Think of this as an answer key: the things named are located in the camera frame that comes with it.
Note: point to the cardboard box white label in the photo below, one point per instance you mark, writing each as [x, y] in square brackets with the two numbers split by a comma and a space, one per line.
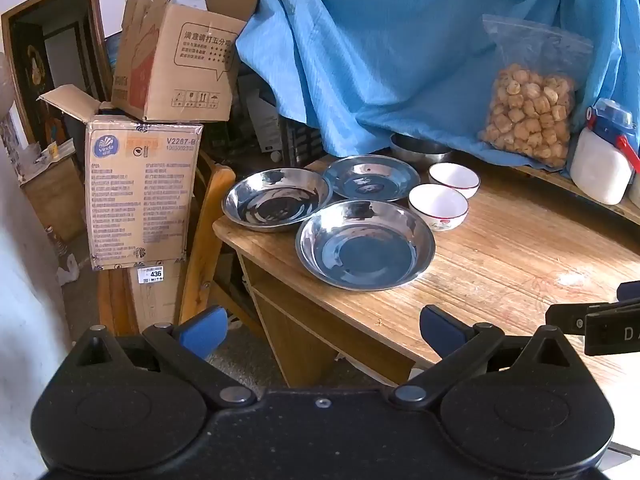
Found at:
[155, 300]

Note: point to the clear bag of snacks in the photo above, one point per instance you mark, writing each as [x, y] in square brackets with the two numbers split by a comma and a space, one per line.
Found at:
[530, 115]

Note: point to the framed picture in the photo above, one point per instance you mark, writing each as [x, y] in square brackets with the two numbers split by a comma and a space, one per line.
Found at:
[30, 70]

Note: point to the wooden chair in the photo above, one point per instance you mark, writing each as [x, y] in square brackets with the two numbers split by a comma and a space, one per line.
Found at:
[210, 220]

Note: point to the white bowl red rim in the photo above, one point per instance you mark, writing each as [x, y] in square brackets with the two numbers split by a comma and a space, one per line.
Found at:
[435, 205]
[452, 177]

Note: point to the blue tarp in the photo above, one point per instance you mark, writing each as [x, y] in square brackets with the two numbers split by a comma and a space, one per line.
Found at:
[375, 35]

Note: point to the white plastic jug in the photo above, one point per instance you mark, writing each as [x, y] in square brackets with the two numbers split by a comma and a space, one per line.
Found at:
[597, 165]

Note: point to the white plastic bag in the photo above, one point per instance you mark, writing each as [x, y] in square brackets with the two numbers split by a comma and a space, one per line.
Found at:
[67, 272]

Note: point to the stainless steel bowl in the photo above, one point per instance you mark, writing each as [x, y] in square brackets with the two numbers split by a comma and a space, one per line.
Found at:
[417, 152]

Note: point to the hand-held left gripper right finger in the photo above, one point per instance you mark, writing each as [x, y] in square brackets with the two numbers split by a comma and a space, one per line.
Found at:
[442, 330]

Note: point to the open brown cardboard box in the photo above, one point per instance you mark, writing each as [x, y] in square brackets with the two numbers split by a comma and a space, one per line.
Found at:
[190, 60]

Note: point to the black ribbed case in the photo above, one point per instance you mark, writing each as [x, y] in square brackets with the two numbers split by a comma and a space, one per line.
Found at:
[265, 120]

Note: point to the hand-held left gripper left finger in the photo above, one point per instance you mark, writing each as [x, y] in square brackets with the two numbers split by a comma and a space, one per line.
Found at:
[202, 332]

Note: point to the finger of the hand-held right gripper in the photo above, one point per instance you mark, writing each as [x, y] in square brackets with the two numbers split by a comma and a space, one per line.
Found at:
[565, 317]
[629, 291]

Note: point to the wooden cabinet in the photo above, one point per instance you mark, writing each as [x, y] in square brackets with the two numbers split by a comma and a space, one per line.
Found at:
[55, 195]

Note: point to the stainless steel plate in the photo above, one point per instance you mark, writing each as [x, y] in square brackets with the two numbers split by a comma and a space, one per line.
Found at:
[270, 200]
[360, 250]
[370, 177]

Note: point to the printed cardboard box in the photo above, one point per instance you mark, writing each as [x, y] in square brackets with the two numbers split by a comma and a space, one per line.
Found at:
[140, 195]

